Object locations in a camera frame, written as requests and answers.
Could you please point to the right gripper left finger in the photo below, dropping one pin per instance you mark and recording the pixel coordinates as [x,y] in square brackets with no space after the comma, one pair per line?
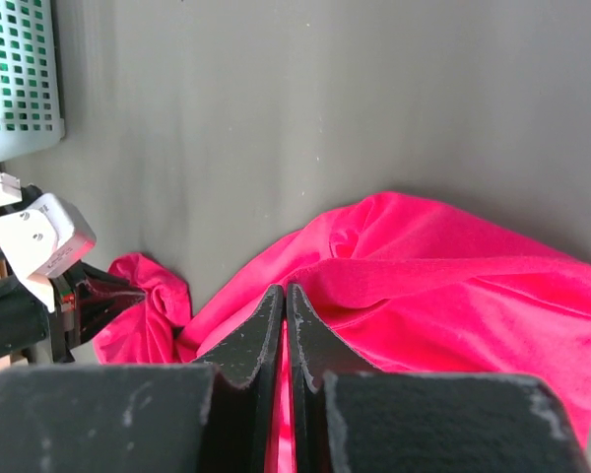
[211,415]

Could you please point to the white plastic laundry basket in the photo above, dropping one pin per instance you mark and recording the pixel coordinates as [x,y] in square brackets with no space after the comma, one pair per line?
[15,79]

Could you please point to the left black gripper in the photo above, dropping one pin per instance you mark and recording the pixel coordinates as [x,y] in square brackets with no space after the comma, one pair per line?
[29,328]

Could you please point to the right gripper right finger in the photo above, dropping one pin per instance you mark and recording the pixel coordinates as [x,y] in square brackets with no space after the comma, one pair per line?
[351,417]

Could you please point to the pink t shirt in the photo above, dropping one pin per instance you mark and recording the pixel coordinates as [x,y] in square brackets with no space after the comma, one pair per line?
[411,284]

